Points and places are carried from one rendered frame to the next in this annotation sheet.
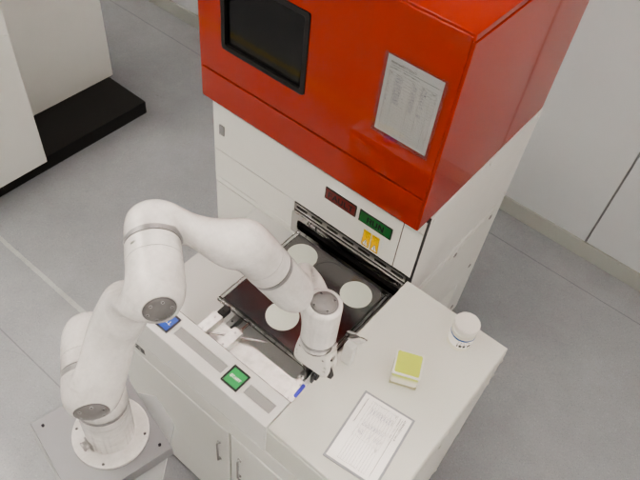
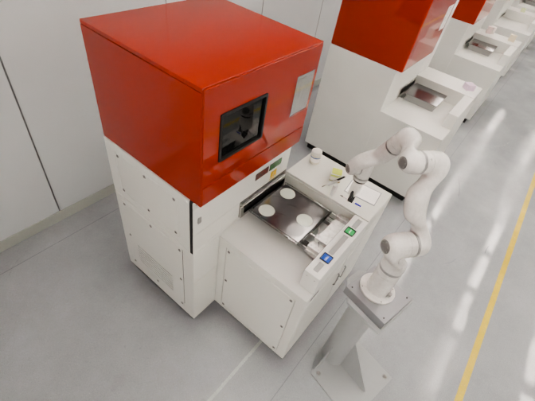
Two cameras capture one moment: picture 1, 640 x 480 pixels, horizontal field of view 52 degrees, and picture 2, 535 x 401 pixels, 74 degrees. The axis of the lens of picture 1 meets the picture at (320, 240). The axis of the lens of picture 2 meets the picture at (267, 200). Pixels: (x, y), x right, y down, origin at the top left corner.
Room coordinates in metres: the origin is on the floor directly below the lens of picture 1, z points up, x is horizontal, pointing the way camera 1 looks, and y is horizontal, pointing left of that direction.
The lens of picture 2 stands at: (1.37, 1.54, 2.42)
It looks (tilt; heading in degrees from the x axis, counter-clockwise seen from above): 44 degrees down; 268
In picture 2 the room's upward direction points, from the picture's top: 11 degrees clockwise
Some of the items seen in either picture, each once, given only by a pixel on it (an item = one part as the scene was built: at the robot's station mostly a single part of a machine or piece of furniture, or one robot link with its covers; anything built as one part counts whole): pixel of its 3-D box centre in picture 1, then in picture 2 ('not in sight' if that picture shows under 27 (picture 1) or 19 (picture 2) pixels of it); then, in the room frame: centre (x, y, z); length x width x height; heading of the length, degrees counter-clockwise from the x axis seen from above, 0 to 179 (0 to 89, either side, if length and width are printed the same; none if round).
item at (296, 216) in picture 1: (344, 254); (263, 195); (1.33, -0.08, 0.89); 0.44 x 0.02 x 0.10; 57
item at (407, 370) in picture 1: (406, 370); (335, 175); (0.89, -0.27, 1.00); 0.07 x 0.07 x 0.07; 80
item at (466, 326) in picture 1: (463, 331); (315, 156); (1.02, -0.43, 1.01); 0.07 x 0.07 x 0.10
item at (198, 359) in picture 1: (202, 363); (335, 251); (0.88, 0.27, 0.89); 0.55 x 0.09 x 0.14; 57
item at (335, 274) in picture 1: (306, 296); (290, 211); (1.15, 0.02, 0.90); 0.34 x 0.34 x 0.01; 57
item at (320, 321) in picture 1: (320, 317); (365, 165); (0.82, -0.03, 1.29); 0.09 x 0.08 x 0.13; 23
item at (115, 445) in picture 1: (107, 417); (384, 278); (0.66, 0.45, 0.96); 0.19 x 0.19 x 0.18
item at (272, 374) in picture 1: (249, 362); (327, 236); (0.92, 0.15, 0.87); 0.36 x 0.08 x 0.03; 57
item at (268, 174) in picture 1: (308, 196); (244, 192); (1.44, 0.06, 1.02); 0.82 x 0.03 x 0.40; 57
